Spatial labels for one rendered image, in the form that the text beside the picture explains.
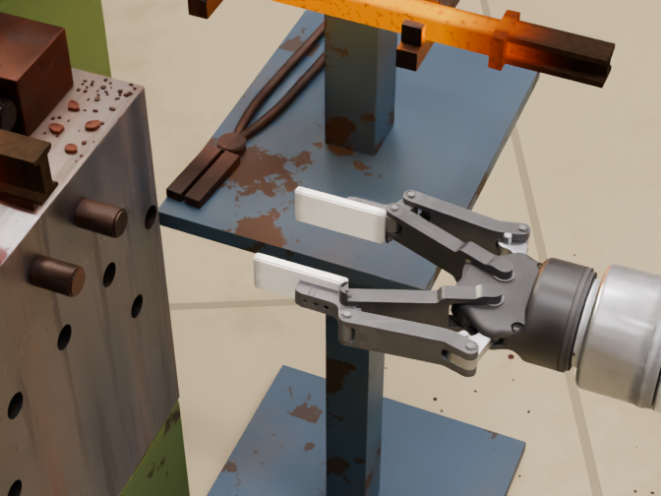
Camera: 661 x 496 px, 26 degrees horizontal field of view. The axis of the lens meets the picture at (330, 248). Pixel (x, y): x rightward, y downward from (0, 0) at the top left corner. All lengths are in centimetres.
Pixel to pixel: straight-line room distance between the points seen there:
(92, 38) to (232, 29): 132
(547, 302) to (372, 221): 16
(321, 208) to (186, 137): 166
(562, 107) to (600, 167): 18
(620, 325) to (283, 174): 67
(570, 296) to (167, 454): 79
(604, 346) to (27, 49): 59
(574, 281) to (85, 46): 83
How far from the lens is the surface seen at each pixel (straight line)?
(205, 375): 229
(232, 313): 237
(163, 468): 167
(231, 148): 156
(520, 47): 129
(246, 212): 150
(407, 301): 98
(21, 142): 113
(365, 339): 98
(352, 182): 154
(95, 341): 138
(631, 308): 96
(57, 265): 121
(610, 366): 96
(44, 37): 130
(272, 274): 101
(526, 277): 101
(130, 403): 151
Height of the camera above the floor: 173
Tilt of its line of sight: 44 degrees down
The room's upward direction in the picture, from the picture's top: straight up
